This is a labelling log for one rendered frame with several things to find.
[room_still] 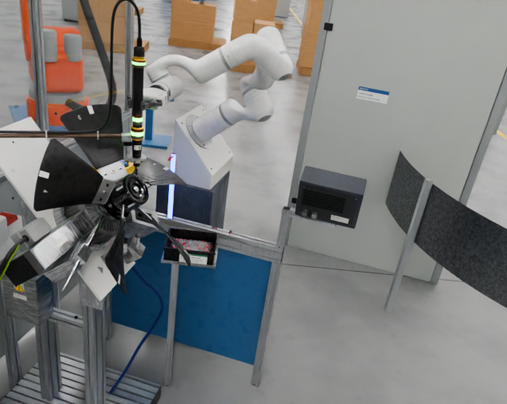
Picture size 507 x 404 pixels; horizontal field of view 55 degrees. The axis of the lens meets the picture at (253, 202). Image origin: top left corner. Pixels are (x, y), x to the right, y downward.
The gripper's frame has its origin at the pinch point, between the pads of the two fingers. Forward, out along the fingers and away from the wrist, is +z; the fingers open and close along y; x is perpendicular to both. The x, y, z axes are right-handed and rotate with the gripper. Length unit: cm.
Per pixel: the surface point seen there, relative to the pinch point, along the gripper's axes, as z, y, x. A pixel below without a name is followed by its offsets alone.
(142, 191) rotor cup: 7.6, -6.4, -28.9
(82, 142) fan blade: 6.9, 17.4, -15.7
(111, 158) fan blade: 4.8, 7.3, -20.3
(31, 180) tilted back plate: 19.1, 30.2, -29.1
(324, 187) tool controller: -29, -68, -27
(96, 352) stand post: 15, 9, -105
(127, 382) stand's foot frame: -5, 4, -142
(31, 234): 41, 15, -35
